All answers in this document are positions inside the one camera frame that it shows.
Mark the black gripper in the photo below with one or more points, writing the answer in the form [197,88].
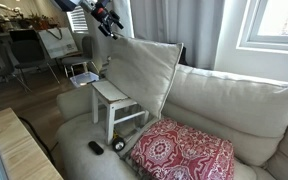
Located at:
[101,13]

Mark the white square pillow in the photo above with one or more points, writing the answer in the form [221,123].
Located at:
[144,70]

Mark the grey chair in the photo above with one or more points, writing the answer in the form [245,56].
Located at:
[87,46]

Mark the small white wooden chair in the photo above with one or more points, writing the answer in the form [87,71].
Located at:
[107,91]

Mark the white curtain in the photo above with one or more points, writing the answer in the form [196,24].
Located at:
[170,20]

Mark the clear plastic container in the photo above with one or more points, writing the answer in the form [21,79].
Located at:
[84,79]

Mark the potted plants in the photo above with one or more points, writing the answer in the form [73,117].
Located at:
[39,21]

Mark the black remote control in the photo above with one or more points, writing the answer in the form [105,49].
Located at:
[96,147]

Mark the cream fabric sofa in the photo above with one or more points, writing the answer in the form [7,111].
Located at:
[234,100]

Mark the red patterned cushion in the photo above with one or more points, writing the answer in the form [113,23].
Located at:
[184,153]

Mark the white framed window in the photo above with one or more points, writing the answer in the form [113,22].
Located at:
[277,20]

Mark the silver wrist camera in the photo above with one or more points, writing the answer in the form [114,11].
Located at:
[88,5]

